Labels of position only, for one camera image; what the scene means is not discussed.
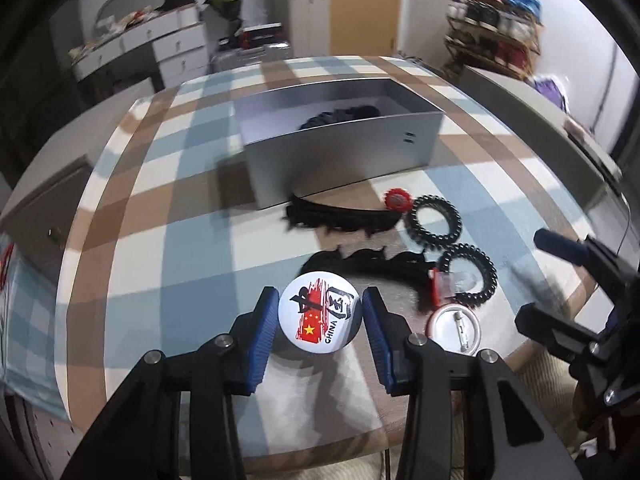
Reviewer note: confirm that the purple cloth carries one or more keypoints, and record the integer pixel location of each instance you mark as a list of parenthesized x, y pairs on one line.
[(550, 91)]

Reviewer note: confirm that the wooden door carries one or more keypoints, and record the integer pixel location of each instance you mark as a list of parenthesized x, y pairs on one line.
[(365, 5)]

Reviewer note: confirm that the silver cardboard box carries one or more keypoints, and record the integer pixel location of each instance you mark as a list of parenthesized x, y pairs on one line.
[(340, 157)]

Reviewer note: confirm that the blue checked cloth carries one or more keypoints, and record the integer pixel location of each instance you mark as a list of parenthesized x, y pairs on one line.
[(30, 320)]

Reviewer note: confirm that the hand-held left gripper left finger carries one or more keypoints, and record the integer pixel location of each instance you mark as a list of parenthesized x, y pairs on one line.
[(262, 332)]

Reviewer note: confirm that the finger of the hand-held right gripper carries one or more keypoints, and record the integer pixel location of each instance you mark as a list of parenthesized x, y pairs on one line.
[(560, 248), (547, 322)]

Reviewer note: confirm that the red clear plastic badge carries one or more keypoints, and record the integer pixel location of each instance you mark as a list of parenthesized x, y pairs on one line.
[(452, 287)]

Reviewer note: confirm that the silver suitcase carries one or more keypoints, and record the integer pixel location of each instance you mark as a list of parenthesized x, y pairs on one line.
[(250, 55)]

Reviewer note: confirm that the plaid tablecloth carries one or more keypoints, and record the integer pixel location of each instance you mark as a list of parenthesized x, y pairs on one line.
[(175, 210)]

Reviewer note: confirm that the white drawer dresser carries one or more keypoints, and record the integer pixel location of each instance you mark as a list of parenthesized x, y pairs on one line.
[(170, 45)]

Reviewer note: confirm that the silver-backed pin badge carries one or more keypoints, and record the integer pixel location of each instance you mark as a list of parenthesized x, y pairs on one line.
[(454, 332)]

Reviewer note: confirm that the shoe rack with shoes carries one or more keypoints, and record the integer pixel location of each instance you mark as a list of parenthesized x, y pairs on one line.
[(492, 25)]

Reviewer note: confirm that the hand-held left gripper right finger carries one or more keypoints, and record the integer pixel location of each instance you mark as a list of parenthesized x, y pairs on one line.
[(377, 342)]

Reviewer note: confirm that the black hair accessories pile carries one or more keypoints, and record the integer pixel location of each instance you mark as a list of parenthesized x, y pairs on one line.
[(340, 114)]

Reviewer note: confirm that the red round brooch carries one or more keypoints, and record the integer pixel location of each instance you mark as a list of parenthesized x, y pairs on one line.
[(397, 199)]

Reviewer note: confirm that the green black bag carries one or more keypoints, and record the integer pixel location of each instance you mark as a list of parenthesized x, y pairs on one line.
[(222, 6)]

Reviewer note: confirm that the white printed button badge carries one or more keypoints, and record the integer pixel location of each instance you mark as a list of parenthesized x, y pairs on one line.
[(317, 310)]

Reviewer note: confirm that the black toothed hair clip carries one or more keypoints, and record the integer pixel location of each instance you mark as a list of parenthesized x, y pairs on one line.
[(340, 217), (370, 267)]

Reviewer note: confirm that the black red box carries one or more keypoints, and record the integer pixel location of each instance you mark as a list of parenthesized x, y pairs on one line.
[(265, 35)]

